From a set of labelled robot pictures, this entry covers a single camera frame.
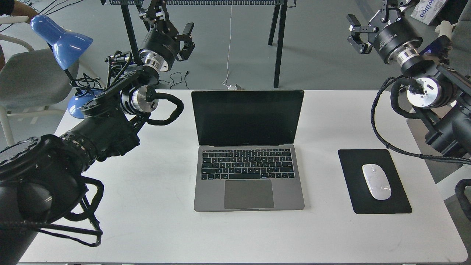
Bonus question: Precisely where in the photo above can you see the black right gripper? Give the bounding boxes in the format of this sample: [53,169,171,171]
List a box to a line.
[347,0,423,64]

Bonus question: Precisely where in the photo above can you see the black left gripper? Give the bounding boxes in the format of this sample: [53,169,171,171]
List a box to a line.
[139,0,195,72]

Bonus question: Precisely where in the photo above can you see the grey laptop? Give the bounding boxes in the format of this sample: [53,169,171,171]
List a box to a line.
[191,90,305,212]

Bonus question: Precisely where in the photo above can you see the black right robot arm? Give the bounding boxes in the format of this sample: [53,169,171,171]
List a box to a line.
[347,0,471,165]

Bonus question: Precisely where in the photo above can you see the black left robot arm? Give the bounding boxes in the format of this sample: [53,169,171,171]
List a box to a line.
[1,0,195,265]

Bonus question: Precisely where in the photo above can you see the white printed box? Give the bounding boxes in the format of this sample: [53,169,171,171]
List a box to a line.
[410,0,448,25]

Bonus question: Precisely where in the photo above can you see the grey chair right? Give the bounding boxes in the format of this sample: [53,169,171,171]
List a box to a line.
[436,0,471,76]

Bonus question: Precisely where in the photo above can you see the grey chair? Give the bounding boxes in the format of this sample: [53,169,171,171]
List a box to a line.
[0,35,72,145]
[436,0,471,76]

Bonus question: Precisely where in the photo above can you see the blue desk lamp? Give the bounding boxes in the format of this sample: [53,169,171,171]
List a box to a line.
[30,15,102,119]

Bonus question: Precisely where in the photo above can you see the grey chair left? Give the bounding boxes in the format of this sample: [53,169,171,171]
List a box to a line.
[0,35,72,145]

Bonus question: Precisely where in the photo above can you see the white computer mouse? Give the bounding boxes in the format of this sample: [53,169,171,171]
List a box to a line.
[362,164,392,200]

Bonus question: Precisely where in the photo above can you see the black mouse pad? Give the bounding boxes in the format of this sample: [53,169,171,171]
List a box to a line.
[337,149,412,214]

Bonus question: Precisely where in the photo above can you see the black floor cable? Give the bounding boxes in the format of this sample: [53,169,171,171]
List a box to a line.
[156,71,190,89]

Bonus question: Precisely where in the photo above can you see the white hanging cable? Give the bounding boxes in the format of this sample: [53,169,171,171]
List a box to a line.
[222,5,244,91]

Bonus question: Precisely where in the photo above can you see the black cable bundle floor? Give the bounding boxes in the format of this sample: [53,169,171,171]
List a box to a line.
[1,0,83,23]

